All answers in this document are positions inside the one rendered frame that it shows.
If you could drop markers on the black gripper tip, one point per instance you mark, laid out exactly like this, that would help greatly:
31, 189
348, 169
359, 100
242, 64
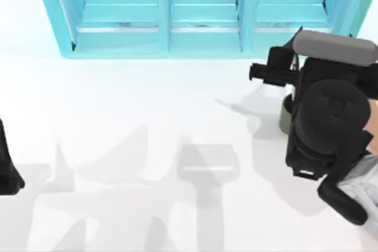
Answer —
7, 172

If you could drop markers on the dark grey-green cup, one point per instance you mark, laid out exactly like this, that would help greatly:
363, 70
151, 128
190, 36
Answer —
286, 116

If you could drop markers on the light blue rack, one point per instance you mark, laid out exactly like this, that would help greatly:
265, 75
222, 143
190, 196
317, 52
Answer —
203, 13

